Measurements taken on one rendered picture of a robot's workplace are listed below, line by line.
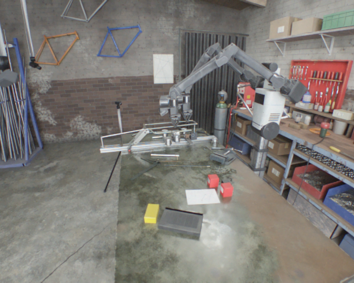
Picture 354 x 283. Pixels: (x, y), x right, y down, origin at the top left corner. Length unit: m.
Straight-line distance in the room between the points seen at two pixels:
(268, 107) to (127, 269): 1.32
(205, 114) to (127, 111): 1.68
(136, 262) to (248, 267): 0.36
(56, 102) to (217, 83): 3.34
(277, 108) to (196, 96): 2.53
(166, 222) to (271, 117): 1.13
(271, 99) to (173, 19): 3.11
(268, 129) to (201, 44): 2.63
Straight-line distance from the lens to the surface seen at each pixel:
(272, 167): 2.60
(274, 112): 1.52
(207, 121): 4.07
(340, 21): 2.64
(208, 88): 3.92
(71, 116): 4.25
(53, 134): 4.50
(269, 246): 0.76
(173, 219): 0.74
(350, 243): 2.20
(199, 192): 0.91
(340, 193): 2.31
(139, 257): 0.68
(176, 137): 1.35
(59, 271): 1.88
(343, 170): 1.98
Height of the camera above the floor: 1.44
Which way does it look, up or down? 22 degrees down
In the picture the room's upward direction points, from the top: straight up
